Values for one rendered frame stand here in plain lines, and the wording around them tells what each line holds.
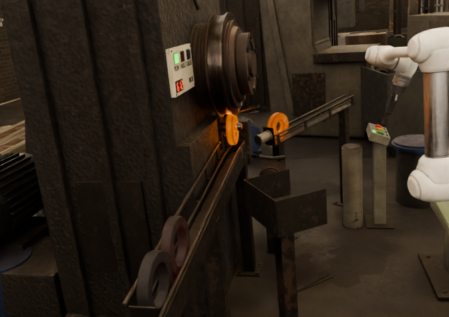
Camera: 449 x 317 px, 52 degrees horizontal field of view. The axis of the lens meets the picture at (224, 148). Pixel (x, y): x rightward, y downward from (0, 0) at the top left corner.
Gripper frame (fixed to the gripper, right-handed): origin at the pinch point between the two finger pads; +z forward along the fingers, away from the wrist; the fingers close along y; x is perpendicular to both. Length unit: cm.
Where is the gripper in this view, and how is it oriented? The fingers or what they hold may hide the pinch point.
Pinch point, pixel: (385, 118)
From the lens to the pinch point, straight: 281.4
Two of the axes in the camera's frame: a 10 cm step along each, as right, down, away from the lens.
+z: -2.5, 9.1, 3.4
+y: -2.2, 2.9, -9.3
